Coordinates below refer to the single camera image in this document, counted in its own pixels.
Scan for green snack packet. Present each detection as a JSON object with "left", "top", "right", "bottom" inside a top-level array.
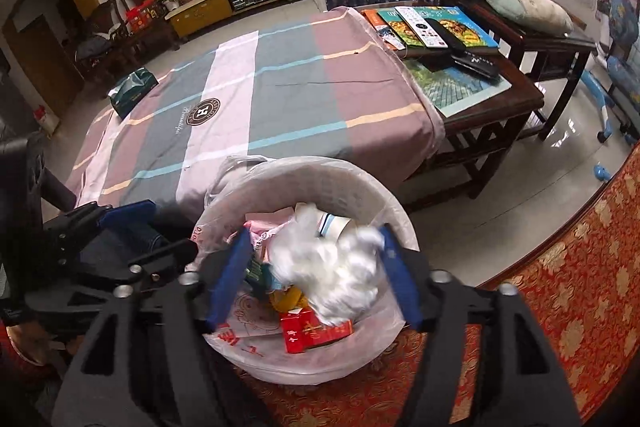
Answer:
[{"left": 247, "top": 256, "right": 267, "bottom": 284}]

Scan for striped tablecloth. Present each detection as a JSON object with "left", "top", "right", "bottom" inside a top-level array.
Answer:
[{"left": 65, "top": 6, "right": 447, "bottom": 221}]

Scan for black remote control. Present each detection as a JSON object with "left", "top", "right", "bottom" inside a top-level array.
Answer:
[
  {"left": 450, "top": 49, "right": 502, "bottom": 80},
  {"left": 425, "top": 18, "right": 464, "bottom": 53}
]

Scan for stack of colourful books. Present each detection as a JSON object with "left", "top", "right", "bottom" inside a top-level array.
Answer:
[{"left": 377, "top": 6, "right": 501, "bottom": 56}]

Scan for red patterned seat cushion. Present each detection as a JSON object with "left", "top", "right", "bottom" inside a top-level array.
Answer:
[{"left": 235, "top": 147, "right": 640, "bottom": 427}]

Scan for white basket with plastic liner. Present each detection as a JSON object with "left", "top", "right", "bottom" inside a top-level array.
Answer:
[{"left": 190, "top": 154, "right": 421, "bottom": 385}]

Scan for wooden coffee table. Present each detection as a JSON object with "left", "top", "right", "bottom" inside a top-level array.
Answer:
[{"left": 400, "top": 52, "right": 547, "bottom": 214}]

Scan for yellow snack packet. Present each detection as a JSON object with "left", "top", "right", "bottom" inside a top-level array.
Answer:
[{"left": 272, "top": 287, "right": 307, "bottom": 314}]

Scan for green beige cushion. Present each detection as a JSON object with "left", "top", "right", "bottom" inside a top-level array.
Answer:
[{"left": 481, "top": 0, "right": 575, "bottom": 36}]

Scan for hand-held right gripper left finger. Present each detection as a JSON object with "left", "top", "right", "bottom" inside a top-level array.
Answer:
[{"left": 52, "top": 228, "right": 271, "bottom": 427}]

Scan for blue children's chair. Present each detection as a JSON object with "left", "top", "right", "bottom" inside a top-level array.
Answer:
[{"left": 580, "top": 0, "right": 640, "bottom": 144}]

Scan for white remote control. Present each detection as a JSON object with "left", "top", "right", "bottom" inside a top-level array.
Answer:
[{"left": 395, "top": 6, "right": 442, "bottom": 49}]

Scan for red gift box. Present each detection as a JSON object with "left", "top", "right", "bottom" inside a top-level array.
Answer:
[{"left": 125, "top": 0, "right": 159, "bottom": 30}]

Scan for white tissue wad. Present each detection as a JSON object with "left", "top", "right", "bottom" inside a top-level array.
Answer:
[{"left": 270, "top": 204, "right": 389, "bottom": 326}]

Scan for white blue striped carton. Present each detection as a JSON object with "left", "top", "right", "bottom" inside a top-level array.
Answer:
[{"left": 315, "top": 209, "right": 352, "bottom": 239}]

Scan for green tissue box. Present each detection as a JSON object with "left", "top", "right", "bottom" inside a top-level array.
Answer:
[{"left": 107, "top": 68, "right": 160, "bottom": 120}]

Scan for white plastic wastebasket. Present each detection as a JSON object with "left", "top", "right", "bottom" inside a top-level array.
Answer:
[{"left": 192, "top": 155, "right": 421, "bottom": 385}]

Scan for yellow wooden TV cabinet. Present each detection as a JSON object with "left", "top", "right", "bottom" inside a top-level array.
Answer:
[{"left": 165, "top": 0, "right": 322, "bottom": 40}]

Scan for orange book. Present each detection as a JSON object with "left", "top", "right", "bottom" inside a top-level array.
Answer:
[{"left": 361, "top": 9, "right": 402, "bottom": 51}]

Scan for dark bag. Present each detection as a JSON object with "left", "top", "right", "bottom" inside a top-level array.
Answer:
[{"left": 75, "top": 36, "right": 109, "bottom": 60}]

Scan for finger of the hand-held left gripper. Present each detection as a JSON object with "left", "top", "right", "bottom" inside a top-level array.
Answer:
[
  {"left": 96, "top": 200, "right": 162, "bottom": 229},
  {"left": 114, "top": 238, "right": 202, "bottom": 289}
]

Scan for red cardboard packet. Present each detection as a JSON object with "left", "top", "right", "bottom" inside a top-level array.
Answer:
[{"left": 280, "top": 307, "right": 354, "bottom": 354}]

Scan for pink plastic bag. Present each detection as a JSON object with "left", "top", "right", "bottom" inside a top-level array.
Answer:
[{"left": 244, "top": 212, "right": 297, "bottom": 249}]

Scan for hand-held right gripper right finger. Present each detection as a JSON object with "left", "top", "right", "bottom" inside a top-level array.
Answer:
[{"left": 379, "top": 223, "right": 582, "bottom": 427}]

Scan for dark wooden side table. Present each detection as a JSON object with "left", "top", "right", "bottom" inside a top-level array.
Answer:
[{"left": 412, "top": 0, "right": 599, "bottom": 144}]

